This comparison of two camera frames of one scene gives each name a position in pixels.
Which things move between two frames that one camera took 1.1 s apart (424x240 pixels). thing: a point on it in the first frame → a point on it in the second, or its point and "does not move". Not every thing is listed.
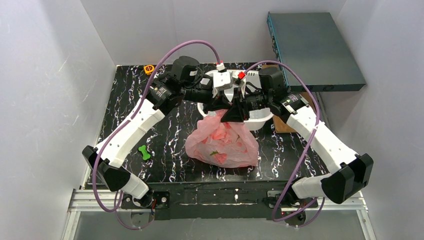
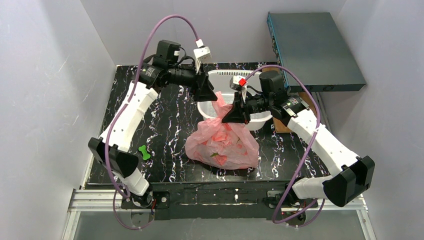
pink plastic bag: (221, 144) does not move
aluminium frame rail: (93, 199) does not move
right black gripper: (243, 103) does not move
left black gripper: (218, 100) → (200, 84)
